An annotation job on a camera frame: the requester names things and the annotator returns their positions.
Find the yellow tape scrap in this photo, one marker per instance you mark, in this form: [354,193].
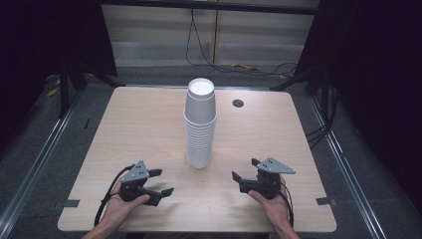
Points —
[52,92]
[245,66]

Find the round dark table grommet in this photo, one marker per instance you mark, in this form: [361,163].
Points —
[238,103]

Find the grey tape strip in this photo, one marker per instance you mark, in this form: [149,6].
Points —
[71,203]
[325,201]

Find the silver floor rail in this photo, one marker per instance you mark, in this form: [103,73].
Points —
[348,166]
[36,162]

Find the black metal stand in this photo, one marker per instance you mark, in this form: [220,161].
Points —
[323,89]
[63,89]

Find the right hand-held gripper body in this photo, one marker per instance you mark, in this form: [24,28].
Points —
[265,182]

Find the stack of white paper cups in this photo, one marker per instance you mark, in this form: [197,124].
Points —
[199,146]

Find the person's left hand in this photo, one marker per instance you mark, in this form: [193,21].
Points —
[121,207]

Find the person's right hand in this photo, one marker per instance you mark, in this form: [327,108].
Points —
[271,209]

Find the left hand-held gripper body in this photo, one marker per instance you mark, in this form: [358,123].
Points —
[135,174]

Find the black curtain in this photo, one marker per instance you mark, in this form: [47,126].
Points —
[40,43]
[378,83]

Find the black horizontal bar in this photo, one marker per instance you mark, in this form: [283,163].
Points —
[212,6]

